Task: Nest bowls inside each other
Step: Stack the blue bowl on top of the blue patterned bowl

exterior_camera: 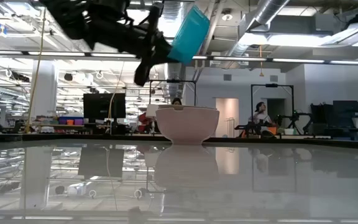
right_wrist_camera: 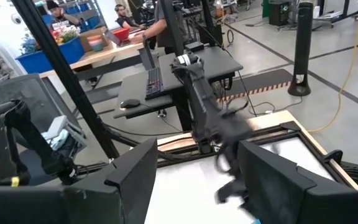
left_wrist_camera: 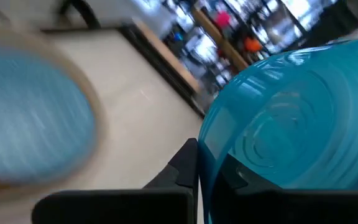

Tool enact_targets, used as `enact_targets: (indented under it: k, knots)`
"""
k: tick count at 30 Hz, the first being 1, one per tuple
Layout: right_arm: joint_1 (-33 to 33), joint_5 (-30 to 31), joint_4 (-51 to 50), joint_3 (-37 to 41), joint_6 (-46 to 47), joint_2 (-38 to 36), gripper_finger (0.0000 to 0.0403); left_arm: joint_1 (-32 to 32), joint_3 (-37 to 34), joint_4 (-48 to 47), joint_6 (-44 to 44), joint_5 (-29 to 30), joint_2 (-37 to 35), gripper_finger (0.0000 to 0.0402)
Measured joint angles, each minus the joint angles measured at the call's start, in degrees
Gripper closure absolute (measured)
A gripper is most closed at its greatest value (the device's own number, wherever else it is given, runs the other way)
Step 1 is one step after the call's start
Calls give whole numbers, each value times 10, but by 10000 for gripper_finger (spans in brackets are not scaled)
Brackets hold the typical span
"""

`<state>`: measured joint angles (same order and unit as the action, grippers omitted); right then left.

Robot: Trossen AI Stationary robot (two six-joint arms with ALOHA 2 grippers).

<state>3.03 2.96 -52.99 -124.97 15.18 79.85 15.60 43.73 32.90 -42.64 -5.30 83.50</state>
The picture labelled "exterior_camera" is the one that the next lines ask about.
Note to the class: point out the teal bowl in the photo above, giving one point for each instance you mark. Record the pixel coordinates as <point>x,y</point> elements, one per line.
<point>190,34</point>

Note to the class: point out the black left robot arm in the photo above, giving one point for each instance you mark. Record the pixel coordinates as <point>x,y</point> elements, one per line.
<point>73,18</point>

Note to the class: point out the purple storage bin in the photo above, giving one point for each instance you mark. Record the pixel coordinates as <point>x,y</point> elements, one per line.
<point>64,121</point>

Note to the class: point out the black gantry frame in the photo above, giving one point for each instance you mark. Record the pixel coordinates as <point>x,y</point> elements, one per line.
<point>172,81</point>
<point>272,85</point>

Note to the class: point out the black equipment rack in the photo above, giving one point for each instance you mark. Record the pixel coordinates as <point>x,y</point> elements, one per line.
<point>343,115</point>

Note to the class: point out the black background robot arm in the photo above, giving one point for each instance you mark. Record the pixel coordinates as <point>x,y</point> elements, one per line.
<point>291,117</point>

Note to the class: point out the black monitor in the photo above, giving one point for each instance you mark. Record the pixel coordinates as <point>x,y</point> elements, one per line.
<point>104,107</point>

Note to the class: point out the white box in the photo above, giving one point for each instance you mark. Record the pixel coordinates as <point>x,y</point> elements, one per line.
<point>152,110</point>

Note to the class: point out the silver ventilation duct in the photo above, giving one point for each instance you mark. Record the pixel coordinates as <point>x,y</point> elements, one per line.
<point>266,12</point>

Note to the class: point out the pale pink bowl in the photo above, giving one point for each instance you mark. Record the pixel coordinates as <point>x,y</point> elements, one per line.
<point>186,127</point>

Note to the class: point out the long LED light bar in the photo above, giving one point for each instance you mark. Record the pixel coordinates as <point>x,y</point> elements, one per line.
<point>57,53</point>

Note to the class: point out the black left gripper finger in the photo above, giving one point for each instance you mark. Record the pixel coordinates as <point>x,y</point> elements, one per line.
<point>170,53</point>

